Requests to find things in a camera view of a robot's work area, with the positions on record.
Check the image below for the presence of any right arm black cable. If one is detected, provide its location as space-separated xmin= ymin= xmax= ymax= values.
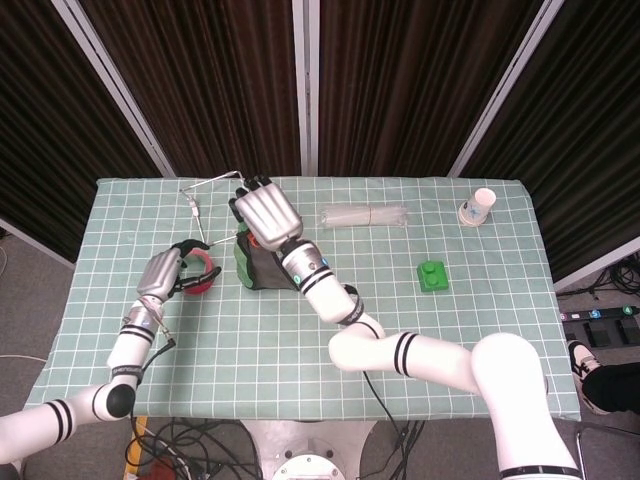
xmin=360 ymin=369 xmax=409 ymax=441

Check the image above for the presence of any white and black shoe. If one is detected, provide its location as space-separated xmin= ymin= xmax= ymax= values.
xmin=567 ymin=339 xmax=609 ymax=416

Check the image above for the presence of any red tape roll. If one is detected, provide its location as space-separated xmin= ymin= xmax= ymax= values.
xmin=180 ymin=251 xmax=220 ymax=296

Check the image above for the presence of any red object on floor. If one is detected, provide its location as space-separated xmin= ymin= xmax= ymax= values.
xmin=147 ymin=457 xmax=176 ymax=480

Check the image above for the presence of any clear plastic bag bundle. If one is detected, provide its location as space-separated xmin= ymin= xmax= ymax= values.
xmin=319 ymin=202 xmax=409 ymax=230

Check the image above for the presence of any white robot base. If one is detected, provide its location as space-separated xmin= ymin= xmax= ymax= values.
xmin=239 ymin=418 xmax=381 ymax=480

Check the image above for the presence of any left arm connector cable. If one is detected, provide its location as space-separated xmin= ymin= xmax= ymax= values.
xmin=147 ymin=304 xmax=177 ymax=352

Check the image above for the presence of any dark curtain partition panel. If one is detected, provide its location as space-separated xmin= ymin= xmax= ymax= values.
xmin=447 ymin=0 xmax=640 ymax=294
xmin=0 ymin=0 xmax=174 ymax=266
xmin=299 ymin=0 xmax=566 ymax=177
xmin=52 ymin=0 xmax=311 ymax=177

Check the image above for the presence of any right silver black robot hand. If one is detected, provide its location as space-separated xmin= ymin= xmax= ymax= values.
xmin=228 ymin=174 xmax=305 ymax=252

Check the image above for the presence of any person's black trouser leg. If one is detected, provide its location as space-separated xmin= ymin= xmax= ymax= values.
xmin=582 ymin=364 xmax=640 ymax=416

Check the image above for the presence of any black floor cable bunch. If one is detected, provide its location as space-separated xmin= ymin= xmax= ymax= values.
xmin=130 ymin=414 xmax=261 ymax=480
xmin=594 ymin=259 xmax=640 ymax=301
xmin=389 ymin=419 xmax=429 ymax=459

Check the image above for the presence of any green checked tablecloth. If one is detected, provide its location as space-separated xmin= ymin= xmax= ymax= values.
xmin=24 ymin=175 xmax=584 ymax=421

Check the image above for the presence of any bent metal wire frame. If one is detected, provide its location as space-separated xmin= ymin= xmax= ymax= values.
xmin=178 ymin=171 xmax=251 ymax=247

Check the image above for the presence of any yellow floor tape strip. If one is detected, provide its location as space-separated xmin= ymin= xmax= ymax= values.
xmin=124 ymin=415 xmax=150 ymax=474

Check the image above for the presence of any green toy brick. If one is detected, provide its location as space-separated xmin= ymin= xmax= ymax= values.
xmin=415 ymin=259 xmax=451 ymax=294

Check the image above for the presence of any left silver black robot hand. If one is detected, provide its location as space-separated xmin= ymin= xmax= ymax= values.
xmin=137 ymin=239 xmax=222 ymax=301

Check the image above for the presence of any black foot pedal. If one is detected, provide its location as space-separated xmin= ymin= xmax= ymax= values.
xmin=617 ymin=317 xmax=640 ymax=345
xmin=564 ymin=319 xmax=616 ymax=347

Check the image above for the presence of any grey metal chair frame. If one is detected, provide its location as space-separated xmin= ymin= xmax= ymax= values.
xmin=574 ymin=421 xmax=640 ymax=480

